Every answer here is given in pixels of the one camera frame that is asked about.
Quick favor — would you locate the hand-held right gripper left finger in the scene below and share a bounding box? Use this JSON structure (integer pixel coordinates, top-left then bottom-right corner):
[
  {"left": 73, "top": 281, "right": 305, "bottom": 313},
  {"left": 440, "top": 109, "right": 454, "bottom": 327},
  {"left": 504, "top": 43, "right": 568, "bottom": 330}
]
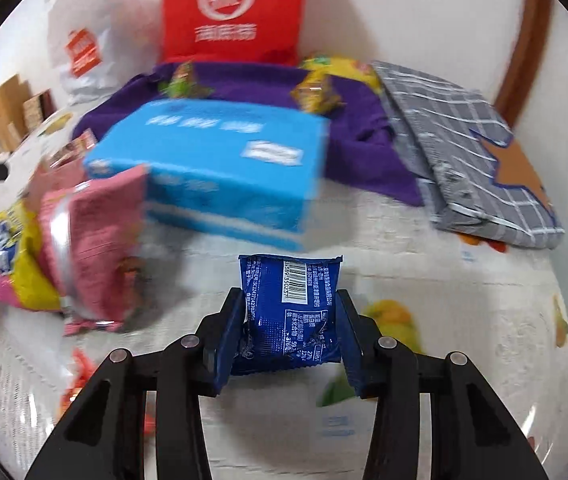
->
[{"left": 24, "top": 287, "right": 245, "bottom": 480}]

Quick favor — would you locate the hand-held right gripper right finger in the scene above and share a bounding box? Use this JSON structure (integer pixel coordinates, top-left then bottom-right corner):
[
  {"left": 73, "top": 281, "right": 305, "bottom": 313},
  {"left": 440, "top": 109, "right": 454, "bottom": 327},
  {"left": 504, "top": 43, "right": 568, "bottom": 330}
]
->
[{"left": 336, "top": 290, "right": 550, "bottom": 480}]

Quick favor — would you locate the dark blue snack packet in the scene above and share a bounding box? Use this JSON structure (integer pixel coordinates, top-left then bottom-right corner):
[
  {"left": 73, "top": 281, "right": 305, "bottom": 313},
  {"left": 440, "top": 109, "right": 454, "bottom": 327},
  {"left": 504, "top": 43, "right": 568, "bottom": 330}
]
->
[{"left": 231, "top": 254, "right": 345, "bottom": 377}]

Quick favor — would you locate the yellow and pink snack bag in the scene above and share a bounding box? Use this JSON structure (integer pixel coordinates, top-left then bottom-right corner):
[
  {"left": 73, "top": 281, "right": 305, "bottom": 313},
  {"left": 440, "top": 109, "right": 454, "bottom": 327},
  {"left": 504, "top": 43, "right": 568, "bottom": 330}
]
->
[{"left": 0, "top": 200, "right": 64, "bottom": 317}]

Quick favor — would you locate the pink snack packet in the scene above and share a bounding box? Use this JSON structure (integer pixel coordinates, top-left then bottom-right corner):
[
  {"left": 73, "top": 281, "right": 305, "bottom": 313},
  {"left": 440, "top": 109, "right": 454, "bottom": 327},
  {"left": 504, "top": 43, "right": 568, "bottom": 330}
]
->
[{"left": 28, "top": 164, "right": 151, "bottom": 337}]

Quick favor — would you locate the small red snack packet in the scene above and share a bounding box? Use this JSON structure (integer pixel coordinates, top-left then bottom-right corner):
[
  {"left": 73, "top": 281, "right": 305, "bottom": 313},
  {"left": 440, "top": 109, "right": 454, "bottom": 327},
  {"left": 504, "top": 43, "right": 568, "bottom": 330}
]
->
[{"left": 44, "top": 130, "right": 97, "bottom": 166}]

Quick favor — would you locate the white plastic bag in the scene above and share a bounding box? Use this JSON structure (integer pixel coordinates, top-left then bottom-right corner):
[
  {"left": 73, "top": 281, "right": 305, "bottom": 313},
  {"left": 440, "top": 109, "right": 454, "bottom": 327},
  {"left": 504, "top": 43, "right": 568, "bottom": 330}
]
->
[{"left": 46, "top": 0, "right": 165, "bottom": 106}]

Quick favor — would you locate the light blue cardboard box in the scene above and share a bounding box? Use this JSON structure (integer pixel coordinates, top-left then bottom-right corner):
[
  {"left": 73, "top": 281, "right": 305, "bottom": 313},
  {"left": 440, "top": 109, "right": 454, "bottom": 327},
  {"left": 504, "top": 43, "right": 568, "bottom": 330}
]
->
[{"left": 84, "top": 99, "right": 332, "bottom": 252}]

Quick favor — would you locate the purple cloth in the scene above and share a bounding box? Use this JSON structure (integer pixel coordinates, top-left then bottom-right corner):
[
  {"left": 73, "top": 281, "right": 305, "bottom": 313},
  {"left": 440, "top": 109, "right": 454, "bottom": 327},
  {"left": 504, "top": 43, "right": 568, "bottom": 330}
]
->
[{"left": 71, "top": 61, "right": 425, "bottom": 207}]

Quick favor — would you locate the small green snack packet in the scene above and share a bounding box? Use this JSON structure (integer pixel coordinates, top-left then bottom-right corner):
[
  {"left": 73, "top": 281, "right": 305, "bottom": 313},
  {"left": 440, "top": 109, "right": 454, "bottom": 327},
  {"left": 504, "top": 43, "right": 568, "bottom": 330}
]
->
[{"left": 160, "top": 60, "right": 215, "bottom": 100}]

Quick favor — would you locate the grey checked cloth with star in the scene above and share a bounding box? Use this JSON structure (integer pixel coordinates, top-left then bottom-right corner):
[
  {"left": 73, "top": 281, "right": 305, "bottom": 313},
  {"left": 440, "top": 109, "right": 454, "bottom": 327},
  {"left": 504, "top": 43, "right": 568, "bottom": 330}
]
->
[{"left": 369, "top": 60, "right": 566, "bottom": 251}]

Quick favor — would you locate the small yellow brown snack packet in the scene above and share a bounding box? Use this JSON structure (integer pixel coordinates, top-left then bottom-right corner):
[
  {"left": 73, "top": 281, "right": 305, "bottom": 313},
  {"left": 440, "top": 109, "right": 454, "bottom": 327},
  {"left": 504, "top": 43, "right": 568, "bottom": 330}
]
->
[{"left": 291, "top": 71, "right": 347, "bottom": 113}]

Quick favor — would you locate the yellow chips bag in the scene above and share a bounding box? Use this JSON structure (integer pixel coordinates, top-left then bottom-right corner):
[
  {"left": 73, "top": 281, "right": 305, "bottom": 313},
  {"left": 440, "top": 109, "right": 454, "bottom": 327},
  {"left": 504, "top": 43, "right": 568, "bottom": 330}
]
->
[{"left": 300, "top": 54, "right": 382, "bottom": 95}]

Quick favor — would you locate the red paper bag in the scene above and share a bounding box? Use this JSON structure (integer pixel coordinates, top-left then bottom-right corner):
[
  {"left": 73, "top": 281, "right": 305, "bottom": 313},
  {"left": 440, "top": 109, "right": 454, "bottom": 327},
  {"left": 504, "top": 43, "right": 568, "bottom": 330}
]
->
[{"left": 161, "top": 0, "right": 309, "bottom": 67}]

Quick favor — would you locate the brown wooden door frame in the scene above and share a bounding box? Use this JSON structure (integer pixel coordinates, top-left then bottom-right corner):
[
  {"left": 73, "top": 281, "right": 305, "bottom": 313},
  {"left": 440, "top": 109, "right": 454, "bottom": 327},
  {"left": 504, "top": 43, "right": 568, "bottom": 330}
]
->
[{"left": 495, "top": 0, "right": 555, "bottom": 131}]

